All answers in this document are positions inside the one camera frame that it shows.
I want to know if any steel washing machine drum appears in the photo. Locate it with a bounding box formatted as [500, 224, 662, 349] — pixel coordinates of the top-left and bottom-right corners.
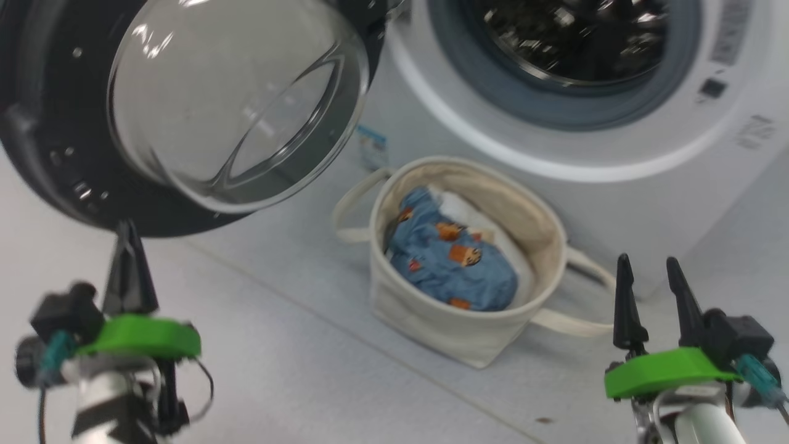
[475, 0, 670, 84]

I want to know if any blue energy label sticker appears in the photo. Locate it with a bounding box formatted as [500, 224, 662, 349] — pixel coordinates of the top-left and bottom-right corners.
[356, 125, 390, 172]

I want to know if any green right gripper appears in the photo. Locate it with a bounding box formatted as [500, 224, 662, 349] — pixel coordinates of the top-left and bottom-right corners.
[604, 254, 740, 399]

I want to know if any thin black cable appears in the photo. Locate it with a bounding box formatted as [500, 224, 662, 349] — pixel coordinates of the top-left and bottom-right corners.
[157, 356, 215, 432]

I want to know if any cream canvas laundry basket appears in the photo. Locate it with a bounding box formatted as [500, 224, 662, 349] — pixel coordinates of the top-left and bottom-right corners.
[331, 156, 617, 369]

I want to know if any teal cable connector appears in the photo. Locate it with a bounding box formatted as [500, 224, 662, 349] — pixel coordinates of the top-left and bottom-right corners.
[37, 330, 78, 389]
[735, 355, 788, 409]

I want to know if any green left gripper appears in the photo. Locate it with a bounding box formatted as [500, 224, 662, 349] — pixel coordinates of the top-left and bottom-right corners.
[77, 222, 203, 361]

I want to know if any white front-load washing machine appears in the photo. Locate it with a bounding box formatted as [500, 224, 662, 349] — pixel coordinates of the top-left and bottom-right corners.
[354, 0, 789, 303]

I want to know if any blue cartoon print garment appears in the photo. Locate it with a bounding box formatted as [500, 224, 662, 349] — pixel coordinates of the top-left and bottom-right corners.
[387, 187, 518, 312]

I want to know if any printed text sticker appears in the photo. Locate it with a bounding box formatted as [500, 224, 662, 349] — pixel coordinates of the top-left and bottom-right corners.
[736, 114, 778, 150]

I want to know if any washing machine glass door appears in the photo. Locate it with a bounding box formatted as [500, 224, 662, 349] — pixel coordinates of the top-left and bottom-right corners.
[0, 0, 395, 239]

